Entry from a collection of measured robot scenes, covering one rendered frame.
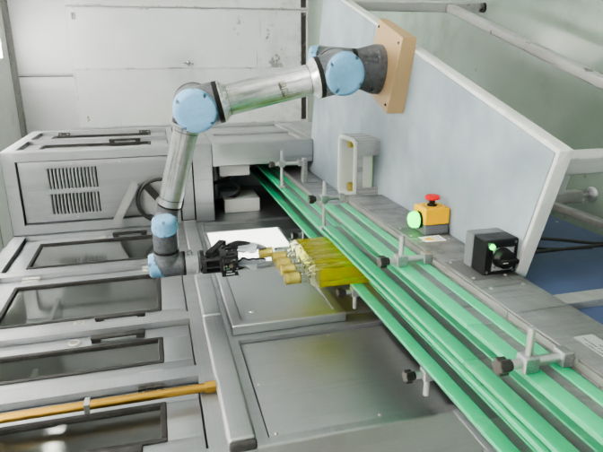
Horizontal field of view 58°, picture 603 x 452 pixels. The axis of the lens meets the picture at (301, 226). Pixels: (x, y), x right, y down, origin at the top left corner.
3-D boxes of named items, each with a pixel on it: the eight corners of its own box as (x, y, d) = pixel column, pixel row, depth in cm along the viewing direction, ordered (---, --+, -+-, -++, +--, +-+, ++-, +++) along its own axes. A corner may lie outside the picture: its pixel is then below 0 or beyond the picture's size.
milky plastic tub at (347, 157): (358, 191, 206) (336, 193, 204) (360, 132, 200) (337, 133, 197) (376, 203, 190) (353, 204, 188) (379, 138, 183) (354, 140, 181)
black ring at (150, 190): (185, 218, 257) (138, 221, 252) (181, 174, 250) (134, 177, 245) (185, 221, 252) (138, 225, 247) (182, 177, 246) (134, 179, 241)
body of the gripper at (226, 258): (240, 275, 168) (202, 280, 165) (237, 264, 176) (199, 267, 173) (240, 254, 165) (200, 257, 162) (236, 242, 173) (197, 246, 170)
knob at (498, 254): (509, 265, 116) (519, 272, 113) (491, 268, 115) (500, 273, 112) (511, 246, 115) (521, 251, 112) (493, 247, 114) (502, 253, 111)
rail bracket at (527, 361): (560, 356, 88) (487, 368, 85) (566, 315, 86) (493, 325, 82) (578, 369, 84) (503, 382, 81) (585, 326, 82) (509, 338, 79)
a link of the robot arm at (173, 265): (147, 258, 159) (150, 283, 163) (185, 255, 162) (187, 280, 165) (147, 247, 166) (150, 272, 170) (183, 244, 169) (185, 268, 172)
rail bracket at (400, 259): (426, 258, 130) (375, 265, 127) (429, 230, 128) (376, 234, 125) (434, 265, 127) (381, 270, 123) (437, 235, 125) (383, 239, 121)
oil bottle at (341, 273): (372, 273, 165) (305, 282, 159) (373, 256, 163) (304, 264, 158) (380, 281, 160) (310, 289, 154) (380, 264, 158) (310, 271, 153)
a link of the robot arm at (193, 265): (186, 268, 172) (184, 245, 169) (200, 266, 173) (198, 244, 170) (187, 279, 166) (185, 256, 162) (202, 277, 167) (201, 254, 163)
